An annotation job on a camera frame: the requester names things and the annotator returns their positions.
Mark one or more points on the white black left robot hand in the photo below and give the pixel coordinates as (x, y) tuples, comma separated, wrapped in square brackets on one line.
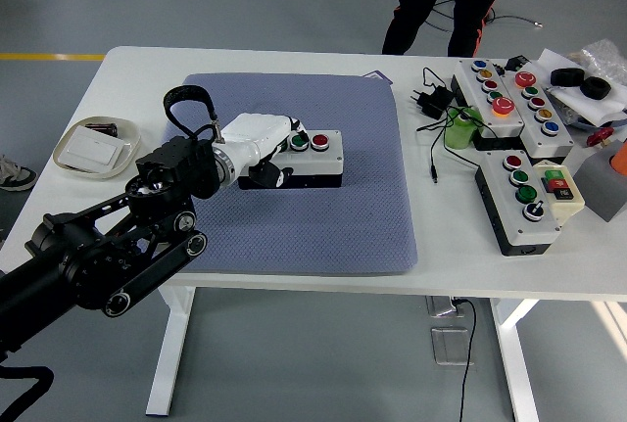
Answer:
[(255, 133)]

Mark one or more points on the grey four-button control box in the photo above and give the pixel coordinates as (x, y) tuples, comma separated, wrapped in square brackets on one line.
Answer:
[(536, 231), (318, 162)]

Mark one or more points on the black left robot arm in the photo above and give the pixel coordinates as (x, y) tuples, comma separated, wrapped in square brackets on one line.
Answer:
[(73, 265)]

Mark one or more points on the grey-blue textured mat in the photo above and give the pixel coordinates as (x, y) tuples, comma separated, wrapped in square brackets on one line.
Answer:
[(294, 226)]

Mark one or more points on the mat label tag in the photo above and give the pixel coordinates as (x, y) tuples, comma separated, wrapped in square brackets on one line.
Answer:
[(379, 76)]

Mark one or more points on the small black sticks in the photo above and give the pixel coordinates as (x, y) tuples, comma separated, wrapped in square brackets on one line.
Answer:
[(103, 127)]

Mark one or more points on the black power adapter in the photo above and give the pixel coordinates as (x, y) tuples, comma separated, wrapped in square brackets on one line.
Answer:
[(436, 101)]

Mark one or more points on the white oval tray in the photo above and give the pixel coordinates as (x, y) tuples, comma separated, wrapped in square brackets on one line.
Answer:
[(73, 167)]

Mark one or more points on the green cylinder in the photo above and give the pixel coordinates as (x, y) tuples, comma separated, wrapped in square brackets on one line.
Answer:
[(458, 135)]

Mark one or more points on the person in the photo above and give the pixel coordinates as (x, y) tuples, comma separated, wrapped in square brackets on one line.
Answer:
[(414, 1), (14, 174)]

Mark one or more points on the yellow floor tape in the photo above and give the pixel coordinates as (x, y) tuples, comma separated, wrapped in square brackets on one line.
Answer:
[(49, 56)]

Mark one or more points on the white table leg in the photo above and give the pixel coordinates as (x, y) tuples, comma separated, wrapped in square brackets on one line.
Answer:
[(169, 343), (514, 343)]

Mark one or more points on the small black connector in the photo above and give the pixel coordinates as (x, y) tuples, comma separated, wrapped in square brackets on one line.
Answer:
[(516, 63)]

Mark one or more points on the metal floor socket box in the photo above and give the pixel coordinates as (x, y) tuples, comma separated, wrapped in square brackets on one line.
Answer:
[(448, 346)]

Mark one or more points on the small red knob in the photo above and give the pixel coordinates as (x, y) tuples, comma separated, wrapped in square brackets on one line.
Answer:
[(600, 138)]

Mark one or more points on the grey block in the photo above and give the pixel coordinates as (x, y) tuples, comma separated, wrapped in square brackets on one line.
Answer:
[(597, 182)]

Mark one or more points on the white paper sheet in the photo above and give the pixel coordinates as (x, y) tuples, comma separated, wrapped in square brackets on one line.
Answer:
[(602, 108)]

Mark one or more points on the clear bubble wrap bag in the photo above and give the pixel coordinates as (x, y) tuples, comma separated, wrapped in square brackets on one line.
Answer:
[(607, 57)]

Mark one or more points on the orange cylinder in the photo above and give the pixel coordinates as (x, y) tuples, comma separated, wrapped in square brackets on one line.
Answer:
[(621, 160)]

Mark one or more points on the white wall switch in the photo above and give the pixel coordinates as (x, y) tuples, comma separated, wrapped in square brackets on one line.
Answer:
[(93, 148)]

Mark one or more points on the beige two-button switch box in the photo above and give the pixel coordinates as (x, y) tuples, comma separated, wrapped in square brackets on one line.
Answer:
[(568, 206)]

